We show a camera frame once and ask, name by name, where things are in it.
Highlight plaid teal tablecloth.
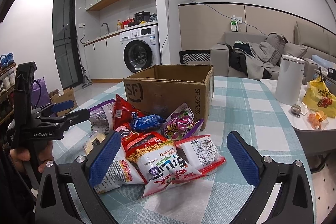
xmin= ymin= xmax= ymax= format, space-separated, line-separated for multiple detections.
xmin=52 ymin=76 xmax=317 ymax=224

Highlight black patterned basket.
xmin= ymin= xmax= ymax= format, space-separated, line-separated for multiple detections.
xmin=179 ymin=50 xmax=211 ymax=65

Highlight white washing machine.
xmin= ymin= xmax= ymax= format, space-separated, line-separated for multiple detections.
xmin=119 ymin=24 xmax=161 ymax=73

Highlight grey clothes pile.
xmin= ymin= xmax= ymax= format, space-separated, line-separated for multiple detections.
xmin=228 ymin=41 xmax=275 ymax=80

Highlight orange peels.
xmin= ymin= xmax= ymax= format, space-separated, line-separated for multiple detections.
xmin=307 ymin=111 xmax=327 ymax=130

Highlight yellow plastic bag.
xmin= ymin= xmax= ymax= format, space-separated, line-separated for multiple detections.
xmin=302 ymin=76 xmax=336 ymax=118

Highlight blue cookie packet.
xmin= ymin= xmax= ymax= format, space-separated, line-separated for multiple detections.
xmin=130 ymin=114 xmax=165 ymax=132

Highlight red chips bag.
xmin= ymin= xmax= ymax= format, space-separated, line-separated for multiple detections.
xmin=113 ymin=94 xmax=145 ymax=130

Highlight white cylindrical bin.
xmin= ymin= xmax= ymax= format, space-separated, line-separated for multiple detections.
xmin=274 ymin=55 xmax=305 ymax=106

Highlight grey cushion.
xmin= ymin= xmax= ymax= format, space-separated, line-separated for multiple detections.
xmin=265 ymin=32 xmax=288 ymax=65

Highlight person's left hand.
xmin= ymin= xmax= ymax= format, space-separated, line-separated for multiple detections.
xmin=10 ymin=141 xmax=54 ymax=173

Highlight SF cardboard box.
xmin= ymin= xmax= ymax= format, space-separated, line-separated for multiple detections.
xmin=123 ymin=64 xmax=214 ymax=130

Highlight small cardboard box on floor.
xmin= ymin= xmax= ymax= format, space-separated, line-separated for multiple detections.
xmin=49 ymin=88 xmax=77 ymax=117

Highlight black rice cooker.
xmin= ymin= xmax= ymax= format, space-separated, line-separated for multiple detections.
xmin=134 ymin=11 xmax=151 ymax=24

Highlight grey sofa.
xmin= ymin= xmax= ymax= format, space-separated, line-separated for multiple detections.
xmin=210 ymin=22 xmax=335 ymax=84

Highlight white red-edged snack pack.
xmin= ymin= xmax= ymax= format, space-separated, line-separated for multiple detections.
xmin=175 ymin=135 xmax=226 ymax=174

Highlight white snack bag red dots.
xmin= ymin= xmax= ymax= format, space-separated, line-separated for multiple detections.
xmin=94 ymin=147 xmax=145 ymax=194

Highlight blue cable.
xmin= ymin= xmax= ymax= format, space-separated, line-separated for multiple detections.
xmin=132 ymin=0 xmax=266 ymax=57

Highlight red dark-window snack pack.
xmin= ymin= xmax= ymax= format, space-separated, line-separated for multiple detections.
xmin=121 ymin=131 xmax=167 ymax=157

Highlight white side table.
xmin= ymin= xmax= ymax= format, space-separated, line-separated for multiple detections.
xmin=260 ymin=78 xmax=336 ymax=169

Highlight white red noodle packet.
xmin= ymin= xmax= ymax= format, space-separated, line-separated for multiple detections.
xmin=126 ymin=140 xmax=204 ymax=197

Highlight black glass door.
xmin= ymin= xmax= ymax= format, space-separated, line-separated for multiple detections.
xmin=52 ymin=0 xmax=83 ymax=89

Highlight purple candy bag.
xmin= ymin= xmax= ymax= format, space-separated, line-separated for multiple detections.
xmin=163 ymin=103 xmax=204 ymax=141

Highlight purple white snack bag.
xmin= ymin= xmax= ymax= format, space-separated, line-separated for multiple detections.
xmin=89 ymin=99 xmax=115 ymax=135

